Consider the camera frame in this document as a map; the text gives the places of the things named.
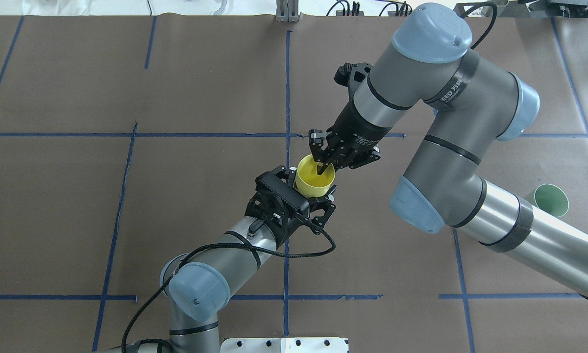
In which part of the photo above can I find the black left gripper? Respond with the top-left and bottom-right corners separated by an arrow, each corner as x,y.
245,166 -> 337,246

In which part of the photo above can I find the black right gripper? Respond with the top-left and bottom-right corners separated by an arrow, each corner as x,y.
308,105 -> 391,178

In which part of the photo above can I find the yellow plastic cup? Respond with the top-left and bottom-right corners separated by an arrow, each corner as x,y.
294,154 -> 335,198

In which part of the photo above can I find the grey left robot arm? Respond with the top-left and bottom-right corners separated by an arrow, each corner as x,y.
110,162 -> 335,353

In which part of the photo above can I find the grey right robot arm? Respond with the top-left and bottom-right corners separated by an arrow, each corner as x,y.
308,3 -> 588,300

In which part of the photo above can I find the light green plastic cup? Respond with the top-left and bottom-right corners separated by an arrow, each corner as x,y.
526,183 -> 570,217

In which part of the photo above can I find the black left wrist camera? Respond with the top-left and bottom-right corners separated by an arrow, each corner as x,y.
256,172 -> 310,218

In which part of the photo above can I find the black camera cable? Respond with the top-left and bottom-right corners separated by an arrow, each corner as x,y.
122,218 -> 337,353

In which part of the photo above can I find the aluminium frame post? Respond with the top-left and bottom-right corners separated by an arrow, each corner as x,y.
275,0 -> 300,23

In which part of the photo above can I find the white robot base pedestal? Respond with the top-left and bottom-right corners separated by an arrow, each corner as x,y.
220,337 -> 349,353

